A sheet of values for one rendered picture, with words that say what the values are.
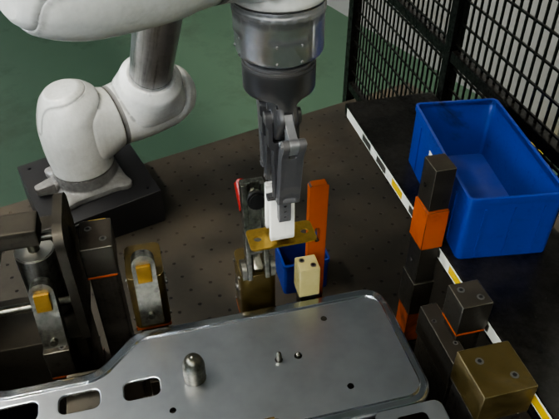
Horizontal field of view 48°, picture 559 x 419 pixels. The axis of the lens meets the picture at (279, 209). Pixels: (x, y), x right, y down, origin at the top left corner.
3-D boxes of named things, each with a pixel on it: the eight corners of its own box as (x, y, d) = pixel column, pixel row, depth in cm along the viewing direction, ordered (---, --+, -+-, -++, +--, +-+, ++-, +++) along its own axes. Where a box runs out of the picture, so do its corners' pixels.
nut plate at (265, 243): (251, 252, 76) (251, 245, 75) (244, 232, 79) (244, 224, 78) (318, 240, 78) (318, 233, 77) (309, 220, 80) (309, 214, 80)
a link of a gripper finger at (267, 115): (298, 103, 66) (301, 109, 65) (299, 192, 73) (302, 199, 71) (261, 108, 66) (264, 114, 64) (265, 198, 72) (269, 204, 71)
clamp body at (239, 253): (246, 406, 122) (239, 278, 100) (236, 365, 130) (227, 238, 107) (279, 399, 124) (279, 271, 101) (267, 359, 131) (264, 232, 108)
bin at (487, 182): (454, 260, 106) (469, 200, 98) (405, 158, 129) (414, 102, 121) (547, 253, 107) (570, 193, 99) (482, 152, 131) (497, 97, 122)
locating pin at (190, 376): (186, 395, 91) (182, 367, 87) (183, 377, 93) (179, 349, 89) (208, 390, 92) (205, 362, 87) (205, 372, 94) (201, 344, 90)
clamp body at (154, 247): (154, 416, 120) (123, 281, 97) (149, 371, 129) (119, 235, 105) (188, 410, 122) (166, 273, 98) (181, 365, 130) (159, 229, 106)
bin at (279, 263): (283, 295, 144) (283, 268, 138) (273, 265, 152) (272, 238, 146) (328, 287, 146) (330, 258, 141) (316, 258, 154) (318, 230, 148)
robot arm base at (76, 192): (29, 177, 163) (22, 160, 159) (111, 149, 171) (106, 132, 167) (47, 219, 152) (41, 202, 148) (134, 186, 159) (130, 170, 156)
